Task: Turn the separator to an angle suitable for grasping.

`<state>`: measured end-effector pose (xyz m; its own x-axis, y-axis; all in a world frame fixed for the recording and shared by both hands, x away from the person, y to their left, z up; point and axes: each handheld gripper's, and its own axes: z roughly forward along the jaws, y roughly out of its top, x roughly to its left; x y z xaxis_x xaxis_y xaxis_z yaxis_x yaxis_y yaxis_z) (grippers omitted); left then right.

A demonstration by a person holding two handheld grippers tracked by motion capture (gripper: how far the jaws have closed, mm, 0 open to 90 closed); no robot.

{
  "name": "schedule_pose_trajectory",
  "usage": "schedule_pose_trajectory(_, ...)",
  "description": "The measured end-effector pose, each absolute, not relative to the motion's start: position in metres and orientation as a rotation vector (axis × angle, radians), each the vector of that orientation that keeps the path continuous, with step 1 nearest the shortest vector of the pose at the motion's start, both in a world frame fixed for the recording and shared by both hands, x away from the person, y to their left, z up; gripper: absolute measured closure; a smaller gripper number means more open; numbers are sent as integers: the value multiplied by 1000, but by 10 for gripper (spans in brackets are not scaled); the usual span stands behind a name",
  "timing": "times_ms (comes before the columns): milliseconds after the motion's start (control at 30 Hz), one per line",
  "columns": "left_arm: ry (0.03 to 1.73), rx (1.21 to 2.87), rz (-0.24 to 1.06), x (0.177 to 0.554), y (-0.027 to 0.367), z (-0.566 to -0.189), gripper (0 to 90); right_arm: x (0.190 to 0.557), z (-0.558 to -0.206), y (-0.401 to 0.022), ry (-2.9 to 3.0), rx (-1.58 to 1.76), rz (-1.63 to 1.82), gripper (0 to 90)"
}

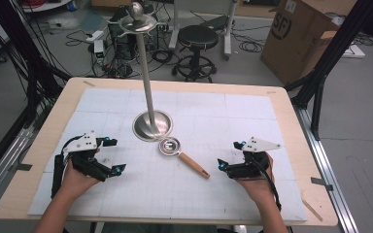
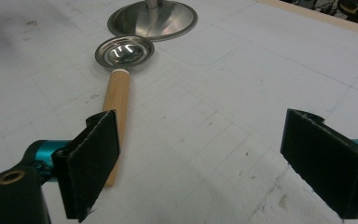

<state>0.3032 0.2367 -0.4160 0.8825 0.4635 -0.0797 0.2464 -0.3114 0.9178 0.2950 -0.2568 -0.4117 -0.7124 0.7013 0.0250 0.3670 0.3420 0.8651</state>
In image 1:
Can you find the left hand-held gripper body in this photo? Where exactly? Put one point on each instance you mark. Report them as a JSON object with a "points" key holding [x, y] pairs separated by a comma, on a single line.
{"points": [[82, 144]]}

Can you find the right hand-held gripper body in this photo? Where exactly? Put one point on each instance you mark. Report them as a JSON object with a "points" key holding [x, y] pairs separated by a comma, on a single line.
{"points": [[255, 145]]}

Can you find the tall metal utensil stand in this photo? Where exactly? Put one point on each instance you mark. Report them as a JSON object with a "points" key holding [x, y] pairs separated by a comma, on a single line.
{"points": [[152, 126]]}

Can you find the person's left hand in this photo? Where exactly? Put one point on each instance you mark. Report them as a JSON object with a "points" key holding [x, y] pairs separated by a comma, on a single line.
{"points": [[74, 183]]}

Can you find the person's right hand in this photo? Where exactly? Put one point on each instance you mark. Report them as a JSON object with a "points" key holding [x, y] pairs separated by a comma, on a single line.
{"points": [[255, 189]]}

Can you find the white grid mat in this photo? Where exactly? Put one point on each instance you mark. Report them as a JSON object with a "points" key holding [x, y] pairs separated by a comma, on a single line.
{"points": [[207, 194]]}

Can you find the tan tape strip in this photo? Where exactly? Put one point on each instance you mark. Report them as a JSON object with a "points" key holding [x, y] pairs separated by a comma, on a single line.
{"points": [[89, 83]]}

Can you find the black tape piece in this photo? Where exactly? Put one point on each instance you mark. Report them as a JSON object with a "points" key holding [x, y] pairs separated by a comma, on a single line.
{"points": [[22, 167], [322, 183]]}

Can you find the small white electronic box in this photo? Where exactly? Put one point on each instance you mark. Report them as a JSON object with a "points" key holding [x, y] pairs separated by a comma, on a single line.
{"points": [[99, 48]]}

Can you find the black computer tower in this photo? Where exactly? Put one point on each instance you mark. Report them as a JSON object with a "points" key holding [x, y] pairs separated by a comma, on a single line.
{"points": [[123, 42]]}

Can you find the large cardboard box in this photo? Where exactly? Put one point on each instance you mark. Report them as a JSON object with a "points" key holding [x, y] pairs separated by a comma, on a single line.
{"points": [[291, 48]]}

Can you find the black round stool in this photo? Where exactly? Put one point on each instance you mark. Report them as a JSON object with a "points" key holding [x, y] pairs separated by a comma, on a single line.
{"points": [[197, 37]]}

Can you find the flat white power strip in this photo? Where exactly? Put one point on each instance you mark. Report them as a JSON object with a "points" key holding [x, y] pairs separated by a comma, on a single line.
{"points": [[353, 51]]}

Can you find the white round table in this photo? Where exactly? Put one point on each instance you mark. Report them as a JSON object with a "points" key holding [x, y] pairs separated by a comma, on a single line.
{"points": [[45, 7]]}

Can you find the aluminium rail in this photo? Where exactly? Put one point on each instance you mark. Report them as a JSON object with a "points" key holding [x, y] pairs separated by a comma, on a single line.
{"points": [[317, 152], [3, 165]]}

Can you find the black metal frame strut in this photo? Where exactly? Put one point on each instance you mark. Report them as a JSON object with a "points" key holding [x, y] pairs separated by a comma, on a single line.
{"points": [[26, 55], [336, 45]]}

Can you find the white metal stand frame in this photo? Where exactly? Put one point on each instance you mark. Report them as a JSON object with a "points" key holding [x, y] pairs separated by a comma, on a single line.
{"points": [[228, 32]]}

